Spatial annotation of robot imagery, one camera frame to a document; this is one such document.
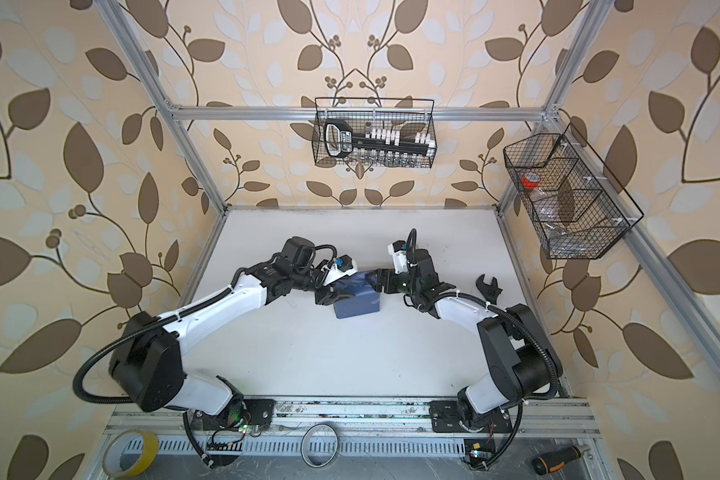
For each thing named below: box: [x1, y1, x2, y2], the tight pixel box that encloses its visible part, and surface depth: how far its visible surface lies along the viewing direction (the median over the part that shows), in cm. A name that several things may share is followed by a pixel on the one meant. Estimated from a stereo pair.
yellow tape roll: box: [102, 429, 159, 478], surface depth 70 cm
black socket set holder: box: [324, 118, 436, 159], surface depth 86 cm
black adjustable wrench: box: [476, 274, 503, 305], surface depth 99 cm
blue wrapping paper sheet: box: [334, 272, 380, 319], surface depth 86 cm
